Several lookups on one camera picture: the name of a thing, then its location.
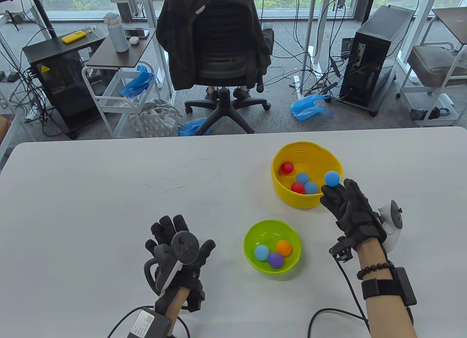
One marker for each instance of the black jacket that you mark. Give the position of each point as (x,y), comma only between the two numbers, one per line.
(175,35)

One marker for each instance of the grey foot pedals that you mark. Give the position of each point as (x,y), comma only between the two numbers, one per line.
(12,76)

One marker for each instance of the person's right forearm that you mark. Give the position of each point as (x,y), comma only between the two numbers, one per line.
(372,257)

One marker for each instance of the green plastic bowl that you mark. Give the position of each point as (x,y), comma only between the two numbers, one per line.
(251,231)

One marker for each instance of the purple ping pong ball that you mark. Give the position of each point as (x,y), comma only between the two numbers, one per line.
(276,260)

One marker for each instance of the orange ping pong ball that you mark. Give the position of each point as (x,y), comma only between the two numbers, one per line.
(283,247)

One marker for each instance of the dark square tabletop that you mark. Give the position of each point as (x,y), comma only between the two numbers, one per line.
(454,22)

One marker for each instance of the grey water bottle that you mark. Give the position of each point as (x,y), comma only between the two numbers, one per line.
(117,35)

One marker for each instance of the yellow phone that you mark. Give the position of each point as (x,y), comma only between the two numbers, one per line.
(74,37)

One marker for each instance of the yellow plastic bowl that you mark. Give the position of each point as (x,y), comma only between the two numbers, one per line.
(292,199)

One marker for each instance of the person's left hand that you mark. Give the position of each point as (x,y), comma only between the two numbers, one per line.
(168,226)

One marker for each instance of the white power strip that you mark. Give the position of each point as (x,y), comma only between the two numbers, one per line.
(296,83)
(32,113)

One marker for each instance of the grey dotted fabric bag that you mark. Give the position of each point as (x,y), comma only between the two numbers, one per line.
(157,121)

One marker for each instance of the grey wrist sensor box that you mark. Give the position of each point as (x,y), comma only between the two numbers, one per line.
(405,285)
(150,323)

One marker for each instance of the white desk with black top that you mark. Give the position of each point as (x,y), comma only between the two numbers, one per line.
(419,28)

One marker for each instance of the black stand pole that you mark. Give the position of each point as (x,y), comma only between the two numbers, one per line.
(41,11)

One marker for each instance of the person's right hand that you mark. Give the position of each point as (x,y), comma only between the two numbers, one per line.
(354,210)

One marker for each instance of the dark brown side table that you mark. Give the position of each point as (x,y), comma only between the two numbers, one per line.
(120,57)

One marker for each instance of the black and white handheld controller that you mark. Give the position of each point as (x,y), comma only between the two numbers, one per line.
(390,236)
(185,247)

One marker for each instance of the blue plastic bag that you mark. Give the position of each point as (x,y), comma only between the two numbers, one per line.
(189,128)
(136,83)
(306,110)

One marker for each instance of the blue ping pong ball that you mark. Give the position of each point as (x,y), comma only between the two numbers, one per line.
(310,187)
(332,178)
(302,178)
(261,252)

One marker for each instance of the black mesh office chair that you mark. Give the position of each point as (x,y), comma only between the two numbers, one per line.
(222,35)

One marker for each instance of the white earbud case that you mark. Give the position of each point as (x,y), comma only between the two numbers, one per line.
(133,41)

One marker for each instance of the brown cardboard box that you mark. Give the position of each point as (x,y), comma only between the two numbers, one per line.
(3,128)

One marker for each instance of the black smartphone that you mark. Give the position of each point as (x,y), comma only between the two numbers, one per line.
(138,33)

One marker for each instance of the grey cushioned white stool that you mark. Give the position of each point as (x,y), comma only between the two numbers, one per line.
(434,62)

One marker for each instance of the black equipment cabinet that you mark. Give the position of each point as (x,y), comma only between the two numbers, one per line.
(65,93)

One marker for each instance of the red ping pong ball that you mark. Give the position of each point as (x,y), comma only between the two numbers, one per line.
(287,167)
(297,187)

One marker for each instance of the black computer tower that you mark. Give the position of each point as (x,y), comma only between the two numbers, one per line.
(375,53)

